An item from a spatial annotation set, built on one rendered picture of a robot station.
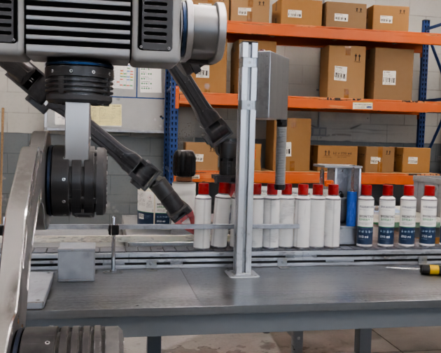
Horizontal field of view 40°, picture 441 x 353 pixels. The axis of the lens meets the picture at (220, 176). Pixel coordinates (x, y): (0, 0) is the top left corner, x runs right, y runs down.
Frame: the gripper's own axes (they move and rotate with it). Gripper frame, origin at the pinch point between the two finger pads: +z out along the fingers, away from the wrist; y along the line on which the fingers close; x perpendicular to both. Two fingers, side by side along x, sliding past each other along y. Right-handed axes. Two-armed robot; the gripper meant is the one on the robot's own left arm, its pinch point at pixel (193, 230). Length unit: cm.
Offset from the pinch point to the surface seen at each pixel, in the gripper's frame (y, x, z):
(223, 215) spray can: -4.9, -10.1, 0.5
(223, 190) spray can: -3.6, -14.7, -5.4
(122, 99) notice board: 429, -44, -21
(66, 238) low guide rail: 3.5, 32.2, -22.0
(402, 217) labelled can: -9, -57, 38
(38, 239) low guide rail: 4.1, 38.7, -26.6
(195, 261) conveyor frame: -8.4, 5.5, 5.5
